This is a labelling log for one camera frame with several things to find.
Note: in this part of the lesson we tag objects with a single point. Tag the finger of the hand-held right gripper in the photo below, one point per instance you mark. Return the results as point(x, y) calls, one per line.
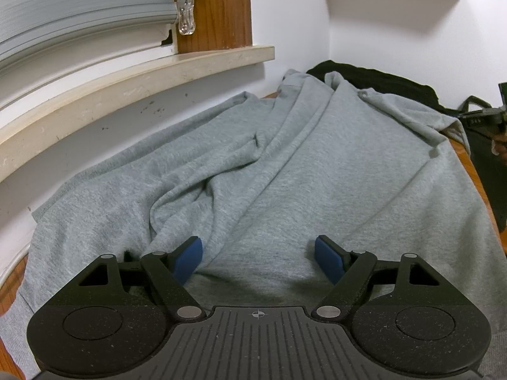
point(481, 116)

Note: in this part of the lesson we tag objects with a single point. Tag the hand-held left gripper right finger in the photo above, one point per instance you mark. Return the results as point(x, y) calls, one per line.
point(328, 259)

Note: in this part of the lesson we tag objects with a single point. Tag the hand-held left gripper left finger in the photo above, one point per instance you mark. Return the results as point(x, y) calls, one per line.
point(188, 259)

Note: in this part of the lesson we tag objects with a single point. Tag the grey hoodie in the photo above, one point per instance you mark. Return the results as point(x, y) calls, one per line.
point(317, 158)

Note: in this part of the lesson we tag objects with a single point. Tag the person's right hand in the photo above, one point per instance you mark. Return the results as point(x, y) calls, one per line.
point(502, 146)

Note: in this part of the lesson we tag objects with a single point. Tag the black laptop bag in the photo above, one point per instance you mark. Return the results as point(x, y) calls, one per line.
point(449, 116)

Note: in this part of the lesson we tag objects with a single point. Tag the black garment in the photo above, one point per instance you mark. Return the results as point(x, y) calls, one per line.
point(388, 83)

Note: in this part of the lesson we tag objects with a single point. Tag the cream window sill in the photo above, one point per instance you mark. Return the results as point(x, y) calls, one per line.
point(119, 83)

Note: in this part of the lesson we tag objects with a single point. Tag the grey window blind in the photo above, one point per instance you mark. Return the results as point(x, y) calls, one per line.
point(79, 12)

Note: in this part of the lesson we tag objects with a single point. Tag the wooden window frame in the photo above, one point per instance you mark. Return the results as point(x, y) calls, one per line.
point(222, 12)

